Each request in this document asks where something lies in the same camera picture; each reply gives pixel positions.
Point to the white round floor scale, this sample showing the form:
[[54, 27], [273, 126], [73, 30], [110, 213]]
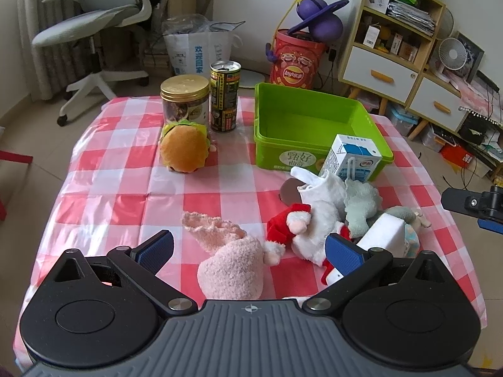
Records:
[[249, 79]]

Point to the bunny doll blue dress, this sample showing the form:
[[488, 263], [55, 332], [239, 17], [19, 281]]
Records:
[[408, 223]]

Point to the purple balance ball toy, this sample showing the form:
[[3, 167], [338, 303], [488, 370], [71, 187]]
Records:
[[319, 18]]

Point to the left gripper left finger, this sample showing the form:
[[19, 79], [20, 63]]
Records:
[[139, 267]]

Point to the brown round coaster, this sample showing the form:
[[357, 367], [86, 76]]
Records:
[[289, 193]]

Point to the black yellow drink can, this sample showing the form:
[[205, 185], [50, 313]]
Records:
[[225, 82]]

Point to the white desk fan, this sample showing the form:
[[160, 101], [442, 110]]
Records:
[[452, 53]]

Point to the gold lid snack jar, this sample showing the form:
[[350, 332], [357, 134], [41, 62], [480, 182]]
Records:
[[185, 97]]

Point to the plush hamburger toy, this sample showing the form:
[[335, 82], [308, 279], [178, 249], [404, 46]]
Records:
[[184, 146]]

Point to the santa claus plush toy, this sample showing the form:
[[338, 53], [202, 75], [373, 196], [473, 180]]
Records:
[[304, 228]]

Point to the white cloth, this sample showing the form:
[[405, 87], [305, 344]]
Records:
[[328, 187]]

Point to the white sponge block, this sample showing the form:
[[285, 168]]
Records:
[[344, 256]]

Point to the grey green fuzzy sock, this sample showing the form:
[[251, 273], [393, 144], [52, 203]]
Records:
[[362, 202]]

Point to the red snack bucket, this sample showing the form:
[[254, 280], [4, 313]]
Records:
[[294, 59]]

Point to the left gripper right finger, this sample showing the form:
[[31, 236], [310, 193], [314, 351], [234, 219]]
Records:
[[358, 268]]

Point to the white office chair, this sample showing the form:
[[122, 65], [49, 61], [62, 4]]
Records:
[[97, 15]]

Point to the wooden shelf cabinet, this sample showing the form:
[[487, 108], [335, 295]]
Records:
[[391, 52]]

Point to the green plastic bin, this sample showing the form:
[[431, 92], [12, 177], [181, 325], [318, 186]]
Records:
[[296, 127]]

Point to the blue white milk carton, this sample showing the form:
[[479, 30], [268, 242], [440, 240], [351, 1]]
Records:
[[351, 157]]

